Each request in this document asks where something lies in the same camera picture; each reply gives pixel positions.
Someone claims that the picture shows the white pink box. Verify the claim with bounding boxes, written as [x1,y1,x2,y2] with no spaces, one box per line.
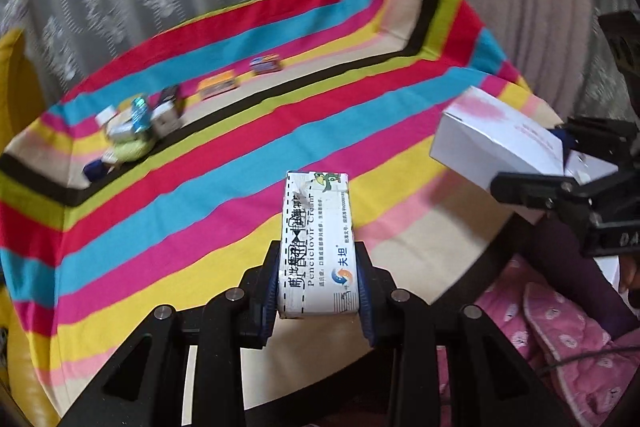
[431,87,618,190]

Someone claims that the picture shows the white Penciclovir cream box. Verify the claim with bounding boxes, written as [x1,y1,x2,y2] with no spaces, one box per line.
[278,171,359,319]

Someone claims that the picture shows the dark blue small box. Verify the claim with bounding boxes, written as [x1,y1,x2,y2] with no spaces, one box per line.
[82,158,112,183]

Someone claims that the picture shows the green round puff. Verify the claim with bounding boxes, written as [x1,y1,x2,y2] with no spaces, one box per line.
[102,138,155,164]

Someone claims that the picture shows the teal shiny box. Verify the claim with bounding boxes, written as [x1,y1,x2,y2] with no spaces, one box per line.
[131,96,152,134]

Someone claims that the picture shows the red blue small box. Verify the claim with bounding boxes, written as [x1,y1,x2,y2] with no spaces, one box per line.
[250,54,282,75]

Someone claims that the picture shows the beige long herbal box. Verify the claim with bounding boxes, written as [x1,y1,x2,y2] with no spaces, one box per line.
[106,112,134,143]

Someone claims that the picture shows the white square box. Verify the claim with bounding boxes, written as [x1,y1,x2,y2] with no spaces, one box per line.
[151,101,182,138]

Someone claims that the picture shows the black long box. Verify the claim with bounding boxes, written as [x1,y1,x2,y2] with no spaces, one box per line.
[156,84,184,116]

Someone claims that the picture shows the orange white box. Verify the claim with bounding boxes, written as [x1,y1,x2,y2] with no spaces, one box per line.
[198,72,239,100]

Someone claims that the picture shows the person right hand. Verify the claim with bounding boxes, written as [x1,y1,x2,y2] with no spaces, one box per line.
[618,255,640,294]

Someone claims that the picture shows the yellow leather sofa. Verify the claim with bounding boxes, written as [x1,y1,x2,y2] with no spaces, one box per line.
[1,28,60,426]

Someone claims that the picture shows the pink patterned quilt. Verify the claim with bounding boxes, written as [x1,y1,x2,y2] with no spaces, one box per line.
[437,253,640,427]

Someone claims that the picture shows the small white cube box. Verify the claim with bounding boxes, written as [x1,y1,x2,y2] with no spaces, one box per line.
[94,105,118,128]

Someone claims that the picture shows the colourful striped cloth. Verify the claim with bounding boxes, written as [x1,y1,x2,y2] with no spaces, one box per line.
[1,0,559,413]

